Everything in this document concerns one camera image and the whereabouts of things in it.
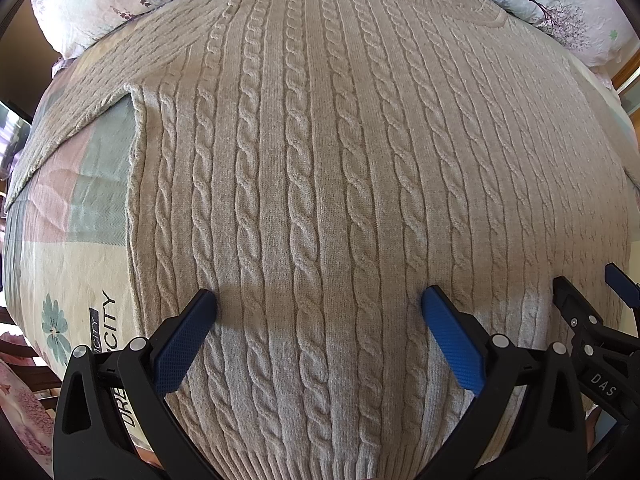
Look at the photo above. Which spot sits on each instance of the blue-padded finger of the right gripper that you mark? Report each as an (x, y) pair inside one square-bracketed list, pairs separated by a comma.
[(622, 285)]

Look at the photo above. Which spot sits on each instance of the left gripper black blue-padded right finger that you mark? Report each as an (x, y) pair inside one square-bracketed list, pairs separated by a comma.
[(526, 419)]

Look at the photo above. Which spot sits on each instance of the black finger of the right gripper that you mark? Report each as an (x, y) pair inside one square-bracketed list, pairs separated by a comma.
[(582, 318)]

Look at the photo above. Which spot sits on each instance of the beige cable-knit sweater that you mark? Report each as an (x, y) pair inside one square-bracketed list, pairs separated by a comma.
[(333, 159)]

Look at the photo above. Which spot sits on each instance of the purple floral fabric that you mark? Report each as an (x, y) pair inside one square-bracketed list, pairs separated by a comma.
[(29, 394)]

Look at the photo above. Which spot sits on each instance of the pastel patchwork bed sheet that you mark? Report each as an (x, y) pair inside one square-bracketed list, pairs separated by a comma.
[(89, 226)]

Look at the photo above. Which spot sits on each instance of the wooden headboard frame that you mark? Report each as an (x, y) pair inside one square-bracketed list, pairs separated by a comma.
[(628, 73)]

